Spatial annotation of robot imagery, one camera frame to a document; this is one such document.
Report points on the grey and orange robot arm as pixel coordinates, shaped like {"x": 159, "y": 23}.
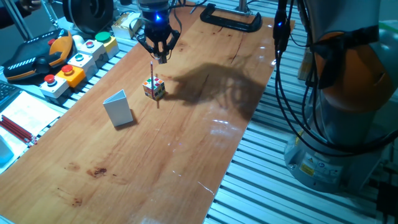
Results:
{"x": 351, "y": 77}

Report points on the black keyboard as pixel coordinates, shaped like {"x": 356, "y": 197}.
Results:
{"x": 7, "y": 93}

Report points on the white round object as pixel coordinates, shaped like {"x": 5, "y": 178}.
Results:
{"x": 77, "y": 40}

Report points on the green cloth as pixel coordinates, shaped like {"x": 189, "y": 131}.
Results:
{"x": 388, "y": 27}

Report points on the orange wooden board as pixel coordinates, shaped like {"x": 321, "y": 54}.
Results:
{"x": 174, "y": 149}

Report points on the black filament spool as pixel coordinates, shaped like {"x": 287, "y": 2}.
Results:
{"x": 90, "y": 15}

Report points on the black orange teach pendant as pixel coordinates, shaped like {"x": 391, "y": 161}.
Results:
{"x": 34, "y": 56}

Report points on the grey metal pole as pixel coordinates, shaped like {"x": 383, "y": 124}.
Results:
{"x": 49, "y": 14}
{"x": 18, "y": 21}

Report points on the white box green small button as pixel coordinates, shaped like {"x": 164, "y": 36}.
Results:
{"x": 84, "y": 63}

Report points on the red striped pencil with eraser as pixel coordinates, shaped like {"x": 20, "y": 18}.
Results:
{"x": 152, "y": 81}

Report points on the brown cardboard box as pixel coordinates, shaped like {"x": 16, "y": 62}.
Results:
{"x": 306, "y": 63}

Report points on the yellow box red button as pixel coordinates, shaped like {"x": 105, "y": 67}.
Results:
{"x": 73, "y": 77}

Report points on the white box red mushroom button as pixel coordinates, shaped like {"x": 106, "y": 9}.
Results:
{"x": 54, "y": 87}

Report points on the bystander hand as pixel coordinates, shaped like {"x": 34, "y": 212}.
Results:
{"x": 30, "y": 4}

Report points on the long support pole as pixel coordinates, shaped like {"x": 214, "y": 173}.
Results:
{"x": 242, "y": 4}

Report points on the white paper sheet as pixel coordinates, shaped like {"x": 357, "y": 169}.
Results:
{"x": 28, "y": 112}

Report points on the yellow box green big button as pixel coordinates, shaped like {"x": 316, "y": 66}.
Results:
{"x": 107, "y": 42}

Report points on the yellow white carton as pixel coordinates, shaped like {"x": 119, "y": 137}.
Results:
{"x": 122, "y": 26}

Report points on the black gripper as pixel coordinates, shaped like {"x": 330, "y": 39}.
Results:
{"x": 157, "y": 28}

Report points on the black c-clamp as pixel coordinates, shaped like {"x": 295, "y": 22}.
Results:
{"x": 230, "y": 24}

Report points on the white box red small button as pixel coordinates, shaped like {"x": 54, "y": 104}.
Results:
{"x": 93, "y": 51}

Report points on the white rubik's cube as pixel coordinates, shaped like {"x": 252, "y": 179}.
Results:
{"x": 159, "y": 89}

